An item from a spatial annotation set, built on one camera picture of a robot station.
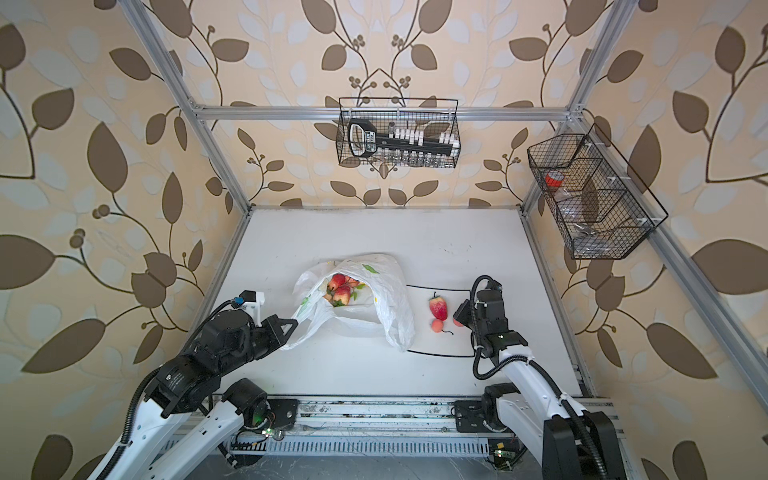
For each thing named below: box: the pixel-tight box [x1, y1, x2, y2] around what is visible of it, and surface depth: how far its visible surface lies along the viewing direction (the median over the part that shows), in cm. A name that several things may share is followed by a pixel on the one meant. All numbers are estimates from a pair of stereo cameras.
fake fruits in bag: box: [324, 273, 366, 307], surface depth 96 cm
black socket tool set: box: [348, 118, 460, 158], surface depth 84 cm
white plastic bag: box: [281, 254, 415, 351], surface depth 78 cm
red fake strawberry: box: [428, 291, 449, 321], surface depth 91 cm
